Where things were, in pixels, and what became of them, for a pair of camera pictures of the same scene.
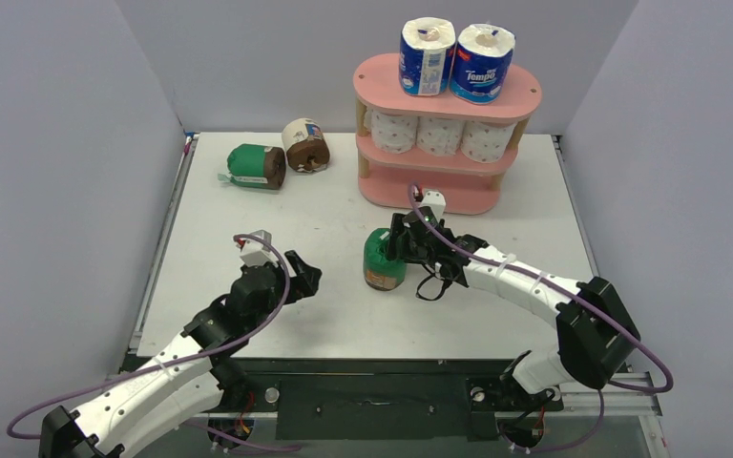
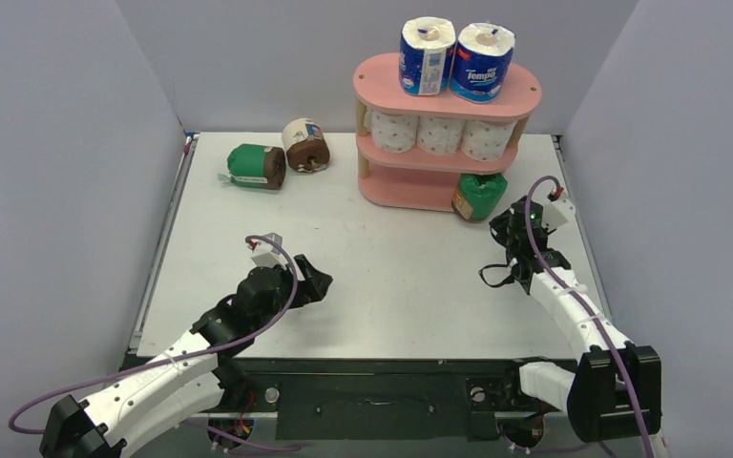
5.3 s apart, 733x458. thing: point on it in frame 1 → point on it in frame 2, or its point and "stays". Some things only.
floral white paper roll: (438, 136) stays
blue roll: (481, 64) stays
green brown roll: (381, 272) → (477, 195)
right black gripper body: (408, 239) → (513, 229)
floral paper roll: (391, 134) stays
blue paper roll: (426, 49) stays
